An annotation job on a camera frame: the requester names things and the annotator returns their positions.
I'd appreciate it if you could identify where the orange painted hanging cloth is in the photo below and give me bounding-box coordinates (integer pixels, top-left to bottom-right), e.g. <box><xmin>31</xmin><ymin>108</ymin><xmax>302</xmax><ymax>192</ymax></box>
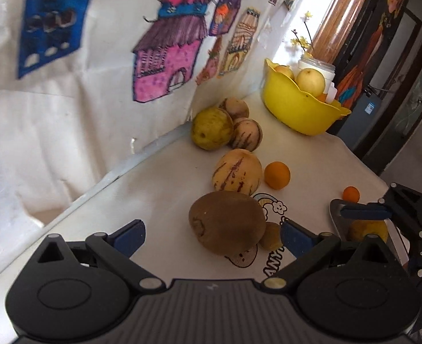
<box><xmin>334</xmin><ymin>0</ymin><xmax>408</xmax><ymax>110</ymax></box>

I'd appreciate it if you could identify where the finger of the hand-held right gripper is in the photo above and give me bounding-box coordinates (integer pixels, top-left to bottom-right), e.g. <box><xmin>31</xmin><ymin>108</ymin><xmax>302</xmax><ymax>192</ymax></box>
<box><xmin>341</xmin><ymin>182</ymin><xmax>422</xmax><ymax>224</ymax></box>
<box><xmin>389</xmin><ymin>219</ymin><xmax>422</xmax><ymax>284</ymax></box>

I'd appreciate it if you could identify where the white small bottle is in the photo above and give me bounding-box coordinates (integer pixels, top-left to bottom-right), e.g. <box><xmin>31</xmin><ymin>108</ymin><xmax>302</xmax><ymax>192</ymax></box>
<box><xmin>325</xmin><ymin>82</ymin><xmax>339</xmax><ymax>104</ymax></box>

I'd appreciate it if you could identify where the brown fruit at back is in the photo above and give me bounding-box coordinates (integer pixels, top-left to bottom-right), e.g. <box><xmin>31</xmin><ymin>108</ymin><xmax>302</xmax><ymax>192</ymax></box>
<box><xmin>219</xmin><ymin>97</ymin><xmax>250</xmax><ymax>120</ymax></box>

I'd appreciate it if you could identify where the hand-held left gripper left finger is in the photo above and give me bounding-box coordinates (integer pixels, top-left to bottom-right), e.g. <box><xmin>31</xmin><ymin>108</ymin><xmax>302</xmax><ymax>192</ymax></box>
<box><xmin>28</xmin><ymin>219</ymin><xmax>165</xmax><ymax>292</ymax></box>

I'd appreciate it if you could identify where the small brown kiwi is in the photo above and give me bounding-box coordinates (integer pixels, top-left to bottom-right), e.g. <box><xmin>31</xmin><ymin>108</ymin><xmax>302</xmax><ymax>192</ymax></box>
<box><xmin>259</xmin><ymin>221</ymin><xmax>284</xmax><ymax>252</ymax></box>

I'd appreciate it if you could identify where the painted houses wall cloth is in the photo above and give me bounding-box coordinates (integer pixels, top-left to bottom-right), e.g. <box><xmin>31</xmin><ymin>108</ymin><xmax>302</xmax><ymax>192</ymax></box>
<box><xmin>0</xmin><ymin>0</ymin><xmax>312</xmax><ymax>223</ymax></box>

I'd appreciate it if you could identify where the yellow plastic bowl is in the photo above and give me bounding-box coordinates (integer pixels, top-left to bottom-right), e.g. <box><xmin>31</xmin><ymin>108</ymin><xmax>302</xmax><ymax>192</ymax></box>
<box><xmin>262</xmin><ymin>58</ymin><xmax>352</xmax><ymax>136</ymax></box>

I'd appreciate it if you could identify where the white jar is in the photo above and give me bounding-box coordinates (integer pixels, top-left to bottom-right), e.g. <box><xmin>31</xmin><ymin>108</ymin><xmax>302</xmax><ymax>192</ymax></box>
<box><xmin>297</xmin><ymin>53</ymin><xmax>337</xmax><ymax>88</ymax></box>

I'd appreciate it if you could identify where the small pale yellow pear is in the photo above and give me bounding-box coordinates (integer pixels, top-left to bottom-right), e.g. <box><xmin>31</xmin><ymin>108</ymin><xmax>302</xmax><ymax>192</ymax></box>
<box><xmin>274</xmin><ymin>65</ymin><xmax>295</xmax><ymax>80</ymax></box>

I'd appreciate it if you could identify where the large brown round fruit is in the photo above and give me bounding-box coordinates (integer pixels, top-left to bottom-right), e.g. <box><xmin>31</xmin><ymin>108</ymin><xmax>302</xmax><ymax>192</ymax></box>
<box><xmin>189</xmin><ymin>191</ymin><xmax>267</xmax><ymax>256</ymax></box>

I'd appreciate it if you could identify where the blue grey bin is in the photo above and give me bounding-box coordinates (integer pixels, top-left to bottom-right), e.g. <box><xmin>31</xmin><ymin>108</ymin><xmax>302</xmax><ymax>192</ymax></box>
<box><xmin>334</xmin><ymin>85</ymin><xmax>380</xmax><ymax>151</ymax></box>

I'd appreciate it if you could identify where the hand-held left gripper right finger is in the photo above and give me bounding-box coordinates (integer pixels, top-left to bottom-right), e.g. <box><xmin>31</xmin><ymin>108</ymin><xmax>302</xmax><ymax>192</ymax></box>
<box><xmin>263</xmin><ymin>219</ymin><xmax>398</xmax><ymax>292</ymax></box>

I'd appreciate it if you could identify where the metal tray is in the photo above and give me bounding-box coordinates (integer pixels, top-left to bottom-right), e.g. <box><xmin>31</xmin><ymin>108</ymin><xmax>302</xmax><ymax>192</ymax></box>
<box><xmin>330</xmin><ymin>199</ymin><xmax>412</xmax><ymax>264</ymax></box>

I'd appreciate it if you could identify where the large striped pepino melon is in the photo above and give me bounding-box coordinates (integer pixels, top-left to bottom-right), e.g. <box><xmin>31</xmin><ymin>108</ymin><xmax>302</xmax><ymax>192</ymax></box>
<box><xmin>212</xmin><ymin>148</ymin><xmax>263</xmax><ymax>197</ymax></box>

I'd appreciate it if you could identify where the yellow-green round fruit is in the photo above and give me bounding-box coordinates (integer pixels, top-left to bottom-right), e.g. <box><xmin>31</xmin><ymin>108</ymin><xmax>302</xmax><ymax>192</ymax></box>
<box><xmin>191</xmin><ymin>108</ymin><xmax>234</xmax><ymax>150</ymax></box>

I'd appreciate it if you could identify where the yellow flower sprig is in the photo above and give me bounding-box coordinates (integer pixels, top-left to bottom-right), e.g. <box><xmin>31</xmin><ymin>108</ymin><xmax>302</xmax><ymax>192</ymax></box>
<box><xmin>290</xmin><ymin>11</ymin><xmax>315</xmax><ymax>55</ymax></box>

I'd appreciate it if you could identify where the dark door frame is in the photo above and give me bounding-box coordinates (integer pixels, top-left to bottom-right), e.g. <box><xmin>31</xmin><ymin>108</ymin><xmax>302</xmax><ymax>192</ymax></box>
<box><xmin>354</xmin><ymin>3</ymin><xmax>422</xmax><ymax>183</ymax></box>

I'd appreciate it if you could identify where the large yellow citrus fruit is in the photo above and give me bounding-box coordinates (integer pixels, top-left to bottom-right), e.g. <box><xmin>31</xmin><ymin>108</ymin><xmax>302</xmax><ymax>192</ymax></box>
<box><xmin>347</xmin><ymin>218</ymin><xmax>388</xmax><ymax>244</ymax></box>

